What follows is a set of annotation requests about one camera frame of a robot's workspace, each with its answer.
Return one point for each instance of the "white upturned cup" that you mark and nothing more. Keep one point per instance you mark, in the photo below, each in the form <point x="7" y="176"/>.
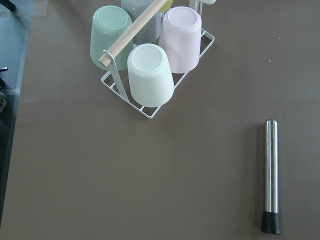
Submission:
<point x="150" y="76"/>

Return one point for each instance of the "grey upturned cup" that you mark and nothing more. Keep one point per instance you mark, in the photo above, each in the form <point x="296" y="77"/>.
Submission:
<point x="151" y="31"/>

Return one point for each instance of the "pink upturned cup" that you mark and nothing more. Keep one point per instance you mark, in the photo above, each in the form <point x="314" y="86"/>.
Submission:
<point x="180" y="37"/>

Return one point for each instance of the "green upturned cup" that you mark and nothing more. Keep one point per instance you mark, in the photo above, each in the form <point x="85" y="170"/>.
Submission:
<point x="108" y="24"/>

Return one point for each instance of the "steel muddler black tip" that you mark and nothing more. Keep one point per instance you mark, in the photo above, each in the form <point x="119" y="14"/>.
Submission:
<point x="271" y="217"/>

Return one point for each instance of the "white wire cup rack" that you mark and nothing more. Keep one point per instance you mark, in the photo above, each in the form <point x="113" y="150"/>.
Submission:
<point x="119" y="71"/>

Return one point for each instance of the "wooden rack handle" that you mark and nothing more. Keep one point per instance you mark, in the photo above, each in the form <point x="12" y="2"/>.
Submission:
<point x="136" y="26"/>

